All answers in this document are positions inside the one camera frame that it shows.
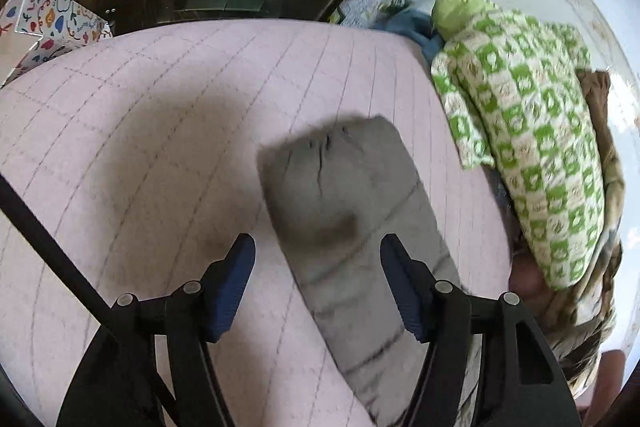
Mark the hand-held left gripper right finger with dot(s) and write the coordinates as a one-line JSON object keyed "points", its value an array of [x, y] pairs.
{"points": [[402, 287]]}

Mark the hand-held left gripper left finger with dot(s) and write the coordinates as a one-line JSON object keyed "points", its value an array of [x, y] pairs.
{"points": [[235, 277]]}

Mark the grey quilted jacket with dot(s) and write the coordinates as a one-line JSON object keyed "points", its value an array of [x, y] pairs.
{"points": [[340, 187]]}

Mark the green checkered pillow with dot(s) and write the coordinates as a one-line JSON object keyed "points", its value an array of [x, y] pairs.
{"points": [[525, 117]]}

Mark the beige leaf print blanket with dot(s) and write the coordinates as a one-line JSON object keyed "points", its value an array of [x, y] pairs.
{"points": [[612, 207]]}

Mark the blue cloth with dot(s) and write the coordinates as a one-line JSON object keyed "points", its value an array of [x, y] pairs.
{"points": [[410, 27]]}

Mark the brown cloth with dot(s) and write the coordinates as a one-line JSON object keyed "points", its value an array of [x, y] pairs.
{"points": [[597, 92]]}

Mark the colourful printed cardboard box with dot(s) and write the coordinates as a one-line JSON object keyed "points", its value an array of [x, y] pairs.
{"points": [[50, 17]]}

